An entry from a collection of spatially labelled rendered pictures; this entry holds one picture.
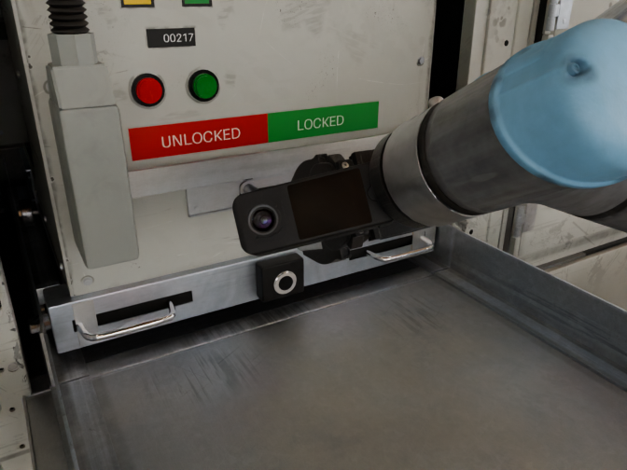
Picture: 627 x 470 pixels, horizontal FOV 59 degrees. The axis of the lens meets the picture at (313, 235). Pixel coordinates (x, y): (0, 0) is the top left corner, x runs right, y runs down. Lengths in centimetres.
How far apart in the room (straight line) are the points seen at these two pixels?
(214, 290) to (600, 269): 74
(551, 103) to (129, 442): 47
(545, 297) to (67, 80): 58
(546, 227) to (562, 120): 71
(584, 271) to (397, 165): 80
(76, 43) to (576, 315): 60
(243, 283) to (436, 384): 26
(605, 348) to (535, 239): 29
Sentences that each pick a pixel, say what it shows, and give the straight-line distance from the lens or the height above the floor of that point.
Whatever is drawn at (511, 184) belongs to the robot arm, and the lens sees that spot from 30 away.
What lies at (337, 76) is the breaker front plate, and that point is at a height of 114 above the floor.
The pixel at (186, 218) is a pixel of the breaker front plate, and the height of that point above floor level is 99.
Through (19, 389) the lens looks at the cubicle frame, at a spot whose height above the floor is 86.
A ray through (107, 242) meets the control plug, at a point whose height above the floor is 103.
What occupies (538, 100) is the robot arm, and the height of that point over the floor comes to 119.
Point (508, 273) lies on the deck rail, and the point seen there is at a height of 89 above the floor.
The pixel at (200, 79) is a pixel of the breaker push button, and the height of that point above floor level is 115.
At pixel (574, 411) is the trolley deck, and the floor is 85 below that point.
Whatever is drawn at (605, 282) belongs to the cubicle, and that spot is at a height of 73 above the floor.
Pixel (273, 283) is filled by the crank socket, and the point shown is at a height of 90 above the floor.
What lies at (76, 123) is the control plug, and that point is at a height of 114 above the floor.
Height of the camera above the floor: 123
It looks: 24 degrees down
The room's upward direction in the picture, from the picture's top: straight up
